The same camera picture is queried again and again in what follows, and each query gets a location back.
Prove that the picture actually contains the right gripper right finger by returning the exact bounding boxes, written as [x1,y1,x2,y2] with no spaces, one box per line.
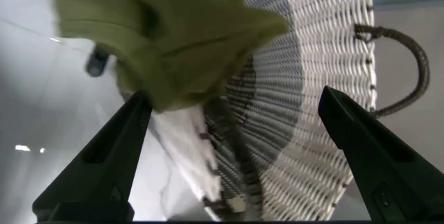
[318,85,444,222]

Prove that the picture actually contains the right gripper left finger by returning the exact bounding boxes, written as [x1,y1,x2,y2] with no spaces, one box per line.
[32,92,153,222]

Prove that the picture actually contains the green garment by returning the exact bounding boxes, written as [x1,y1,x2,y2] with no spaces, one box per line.
[48,0,291,114]

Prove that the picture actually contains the white laundry basket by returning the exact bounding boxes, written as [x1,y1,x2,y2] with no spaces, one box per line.
[148,0,431,222]

